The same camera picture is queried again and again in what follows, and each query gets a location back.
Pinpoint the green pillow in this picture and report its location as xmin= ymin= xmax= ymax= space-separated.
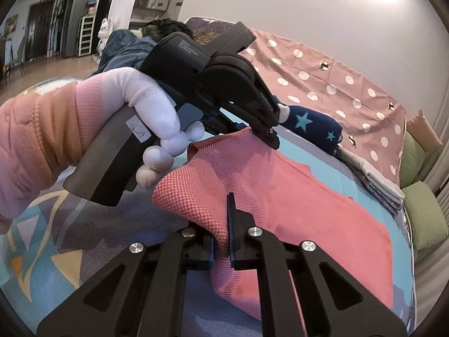
xmin=400 ymin=131 xmax=425 ymax=188
xmin=403 ymin=181 xmax=442 ymax=250

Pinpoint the white shelf rack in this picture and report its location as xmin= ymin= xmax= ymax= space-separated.
xmin=76 ymin=15 xmax=95 ymax=57

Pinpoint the pink polka dot sheet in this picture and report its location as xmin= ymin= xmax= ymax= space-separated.
xmin=241 ymin=30 xmax=406 ymax=183

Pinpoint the tan pillow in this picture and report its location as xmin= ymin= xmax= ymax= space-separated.
xmin=406 ymin=110 xmax=443 ymax=152

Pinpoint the navy star blanket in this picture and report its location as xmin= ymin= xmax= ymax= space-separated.
xmin=273 ymin=96 xmax=342 ymax=156

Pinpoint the left white gloved hand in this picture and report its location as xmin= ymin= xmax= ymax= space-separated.
xmin=75 ymin=67 xmax=205 ymax=189

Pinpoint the dark blue fleece blanket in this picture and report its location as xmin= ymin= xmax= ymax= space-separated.
xmin=91 ymin=29 xmax=157 ymax=76

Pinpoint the green pillow far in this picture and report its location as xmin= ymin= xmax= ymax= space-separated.
xmin=400 ymin=131 xmax=425 ymax=188

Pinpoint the patterned folded garments stack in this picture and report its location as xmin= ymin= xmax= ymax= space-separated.
xmin=345 ymin=163 xmax=403 ymax=217

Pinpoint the pink knit sweater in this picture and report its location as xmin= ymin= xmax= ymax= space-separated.
xmin=152 ymin=129 xmax=393 ymax=318

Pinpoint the black clothes pile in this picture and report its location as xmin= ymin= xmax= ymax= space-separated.
xmin=141 ymin=18 xmax=193 ymax=42

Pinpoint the blue geometric bedspread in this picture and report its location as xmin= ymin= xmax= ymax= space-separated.
xmin=0 ymin=77 xmax=419 ymax=337

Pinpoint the green pillow near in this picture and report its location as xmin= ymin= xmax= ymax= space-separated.
xmin=403 ymin=181 xmax=442 ymax=250

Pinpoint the left pink sleeve forearm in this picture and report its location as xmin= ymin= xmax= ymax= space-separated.
xmin=1 ymin=82 xmax=82 ymax=234

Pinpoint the grey folded garment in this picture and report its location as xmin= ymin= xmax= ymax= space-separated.
xmin=337 ymin=146 xmax=405 ymax=204

